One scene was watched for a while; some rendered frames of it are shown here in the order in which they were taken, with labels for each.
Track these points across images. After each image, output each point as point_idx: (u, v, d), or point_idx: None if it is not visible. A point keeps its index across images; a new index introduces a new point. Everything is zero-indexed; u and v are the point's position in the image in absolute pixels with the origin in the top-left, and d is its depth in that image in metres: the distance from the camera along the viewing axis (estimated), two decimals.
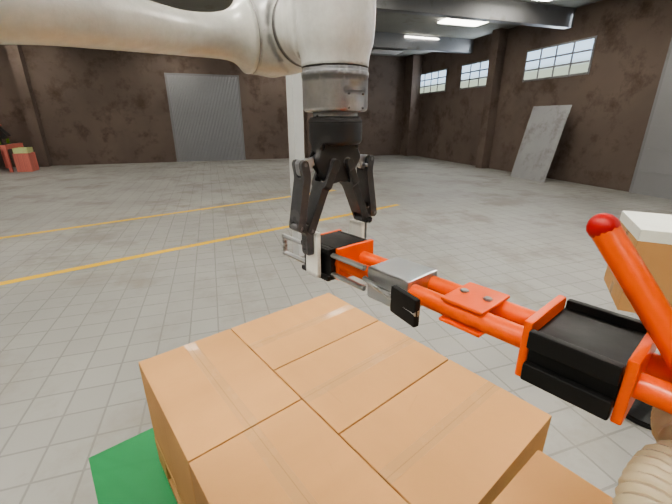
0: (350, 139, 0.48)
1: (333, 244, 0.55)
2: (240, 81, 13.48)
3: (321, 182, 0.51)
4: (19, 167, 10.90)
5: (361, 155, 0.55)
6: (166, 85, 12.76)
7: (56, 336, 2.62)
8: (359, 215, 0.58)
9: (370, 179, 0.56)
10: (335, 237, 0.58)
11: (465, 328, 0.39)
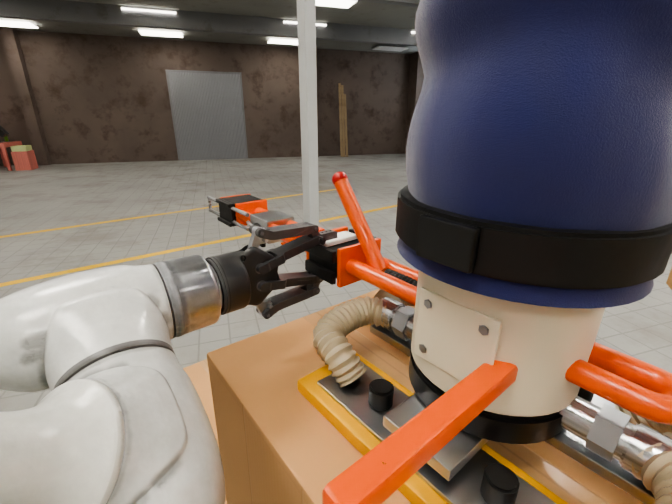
0: None
1: (235, 201, 0.78)
2: (243, 78, 13.25)
3: (272, 251, 0.50)
4: (18, 165, 10.68)
5: (256, 304, 0.51)
6: (167, 82, 12.54)
7: None
8: (313, 274, 0.56)
9: (277, 297, 0.54)
10: (241, 197, 0.81)
11: None
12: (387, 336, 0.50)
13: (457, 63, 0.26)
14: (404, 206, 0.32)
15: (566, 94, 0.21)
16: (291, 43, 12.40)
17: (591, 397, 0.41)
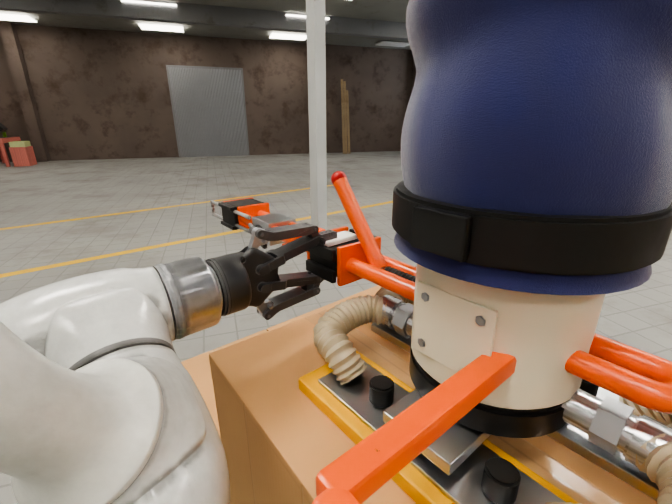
0: None
1: (237, 204, 0.79)
2: (244, 74, 13.10)
3: (272, 252, 0.50)
4: (16, 161, 10.52)
5: (256, 305, 0.51)
6: (168, 78, 12.38)
7: None
8: (313, 274, 0.56)
9: (277, 298, 0.54)
10: (243, 201, 0.82)
11: None
12: (388, 334, 0.50)
13: (447, 54, 0.26)
14: (399, 199, 0.32)
15: (555, 79, 0.22)
16: (293, 38, 12.25)
17: (595, 392, 0.41)
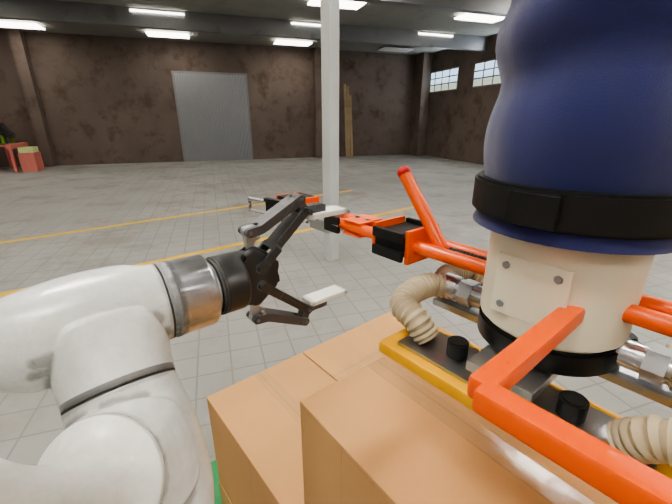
0: None
1: None
2: (248, 79, 13.24)
3: (265, 244, 0.49)
4: (25, 166, 10.66)
5: (250, 306, 0.50)
6: (173, 83, 12.52)
7: None
8: (302, 305, 0.56)
9: (268, 311, 0.53)
10: None
11: (354, 234, 0.71)
12: (450, 306, 0.58)
13: (540, 73, 0.35)
14: (489, 185, 0.40)
15: (633, 94, 0.30)
16: (297, 44, 12.39)
17: None
